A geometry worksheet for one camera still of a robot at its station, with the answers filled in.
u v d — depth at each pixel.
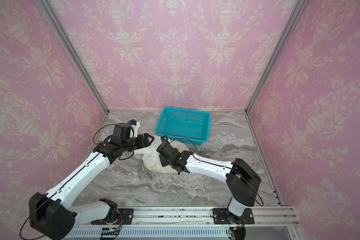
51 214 0.38
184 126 1.13
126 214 0.75
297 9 0.69
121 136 0.59
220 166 0.48
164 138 0.73
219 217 0.73
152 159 0.83
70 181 0.44
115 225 0.72
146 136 0.71
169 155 0.61
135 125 0.73
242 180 0.44
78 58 0.90
